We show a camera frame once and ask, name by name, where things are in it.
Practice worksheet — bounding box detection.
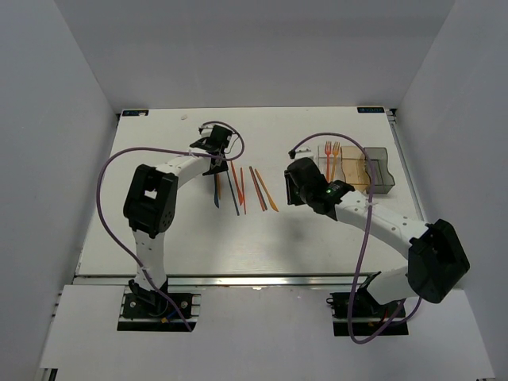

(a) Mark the teal plastic knife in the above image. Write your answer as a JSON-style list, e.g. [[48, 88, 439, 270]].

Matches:
[[214, 174, 221, 209]]

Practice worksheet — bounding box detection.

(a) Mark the red-orange plastic knife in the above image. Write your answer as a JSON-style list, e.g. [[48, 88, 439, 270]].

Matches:
[[230, 161, 243, 204]]

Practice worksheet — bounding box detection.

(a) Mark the yellow plastic knife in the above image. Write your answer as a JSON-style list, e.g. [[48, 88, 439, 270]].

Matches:
[[254, 169, 279, 212]]

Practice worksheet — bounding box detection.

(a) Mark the red-orange plastic fork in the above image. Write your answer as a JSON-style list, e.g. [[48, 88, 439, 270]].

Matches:
[[324, 140, 332, 182]]

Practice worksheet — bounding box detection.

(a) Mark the yellow plastic fork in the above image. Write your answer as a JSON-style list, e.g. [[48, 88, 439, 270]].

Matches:
[[331, 141, 340, 180]]

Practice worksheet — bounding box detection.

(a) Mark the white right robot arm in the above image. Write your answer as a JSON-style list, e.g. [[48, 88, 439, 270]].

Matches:
[[284, 157, 471, 317]]

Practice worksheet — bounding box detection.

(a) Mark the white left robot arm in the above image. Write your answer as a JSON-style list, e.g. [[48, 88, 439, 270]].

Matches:
[[123, 123, 233, 317]]

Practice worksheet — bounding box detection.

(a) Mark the teal plastic chopstick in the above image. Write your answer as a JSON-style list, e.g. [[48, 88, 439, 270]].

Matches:
[[249, 166, 267, 211], [226, 171, 240, 216]]

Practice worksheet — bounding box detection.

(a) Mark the red-orange plastic chopstick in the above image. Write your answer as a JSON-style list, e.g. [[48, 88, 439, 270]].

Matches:
[[241, 167, 247, 215]]

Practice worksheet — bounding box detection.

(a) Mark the clear plastic container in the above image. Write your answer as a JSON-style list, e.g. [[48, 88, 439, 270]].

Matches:
[[316, 140, 345, 183]]

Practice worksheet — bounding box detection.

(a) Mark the orange translucent plastic container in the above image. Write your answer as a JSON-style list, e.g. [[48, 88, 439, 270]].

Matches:
[[341, 146, 371, 193]]

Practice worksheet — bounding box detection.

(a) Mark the grey translucent plastic container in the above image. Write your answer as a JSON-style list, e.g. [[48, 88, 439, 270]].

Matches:
[[365, 147, 395, 194]]

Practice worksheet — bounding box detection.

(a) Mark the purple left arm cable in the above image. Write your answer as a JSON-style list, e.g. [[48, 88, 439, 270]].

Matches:
[[97, 120, 245, 333]]

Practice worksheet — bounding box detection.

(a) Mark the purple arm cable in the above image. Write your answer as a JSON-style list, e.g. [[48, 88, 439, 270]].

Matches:
[[97, 120, 245, 333], [288, 133, 422, 344]]

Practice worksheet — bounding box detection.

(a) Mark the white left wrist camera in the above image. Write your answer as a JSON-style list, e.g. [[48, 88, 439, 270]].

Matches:
[[198, 125, 214, 137]]

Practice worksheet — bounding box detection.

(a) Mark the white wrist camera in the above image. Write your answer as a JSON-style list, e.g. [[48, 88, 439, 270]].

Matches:
[[198, 125, 214, 137], [294, 146, 314, 160]]

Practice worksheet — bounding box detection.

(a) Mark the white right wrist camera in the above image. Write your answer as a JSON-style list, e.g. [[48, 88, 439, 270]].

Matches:
[[294, 146, 314, 160]]

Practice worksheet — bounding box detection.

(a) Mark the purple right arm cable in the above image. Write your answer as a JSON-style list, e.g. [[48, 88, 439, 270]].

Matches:
[[288, 133, 422, 344]]

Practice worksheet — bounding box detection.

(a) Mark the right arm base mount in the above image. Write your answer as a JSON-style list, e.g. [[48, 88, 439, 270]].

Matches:
[[326, 292, 409, 337]]

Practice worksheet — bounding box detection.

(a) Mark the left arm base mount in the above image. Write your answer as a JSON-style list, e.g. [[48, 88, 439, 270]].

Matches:
[[117, 291, 202, 333]]

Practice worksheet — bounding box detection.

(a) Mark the aluminium table front rail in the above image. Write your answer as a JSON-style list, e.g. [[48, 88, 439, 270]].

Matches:
[[73, 271, 449, 291]]

